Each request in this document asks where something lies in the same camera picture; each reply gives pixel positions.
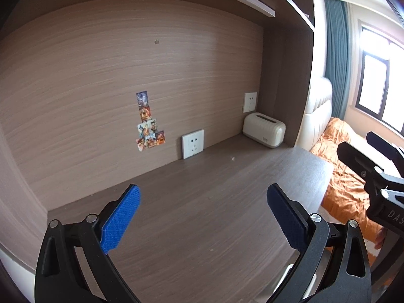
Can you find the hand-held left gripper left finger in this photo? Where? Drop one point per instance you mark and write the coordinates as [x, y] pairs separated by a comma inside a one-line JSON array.
[[123, 214]]

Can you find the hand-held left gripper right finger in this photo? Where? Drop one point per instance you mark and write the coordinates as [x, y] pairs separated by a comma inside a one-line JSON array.
[[285, 217]]

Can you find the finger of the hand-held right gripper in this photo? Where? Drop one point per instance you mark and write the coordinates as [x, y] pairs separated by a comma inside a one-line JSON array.
[[350, 154], [382, 145]]

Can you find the orange blanket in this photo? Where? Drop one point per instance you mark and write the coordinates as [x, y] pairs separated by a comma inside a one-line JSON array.
[[344, 176]]

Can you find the cream padded bed headboard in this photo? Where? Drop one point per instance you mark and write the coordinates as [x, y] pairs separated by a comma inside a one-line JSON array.
[[317, 113]]

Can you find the dark framed window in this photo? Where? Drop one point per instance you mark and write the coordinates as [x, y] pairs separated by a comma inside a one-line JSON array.
[[378, 79]]

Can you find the cream ribbed toaster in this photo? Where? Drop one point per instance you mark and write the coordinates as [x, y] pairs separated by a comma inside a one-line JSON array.
[[263, 129]]

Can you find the pleated curtain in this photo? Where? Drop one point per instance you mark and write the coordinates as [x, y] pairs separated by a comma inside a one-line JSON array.
[[336, 60]]

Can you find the cluster of cartoon wall stickers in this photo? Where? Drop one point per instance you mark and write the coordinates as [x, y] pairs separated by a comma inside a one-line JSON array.
[[151, 135]]

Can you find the white wall socket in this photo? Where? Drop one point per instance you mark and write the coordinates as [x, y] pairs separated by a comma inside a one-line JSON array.
[[250, 102], [193, 143]]

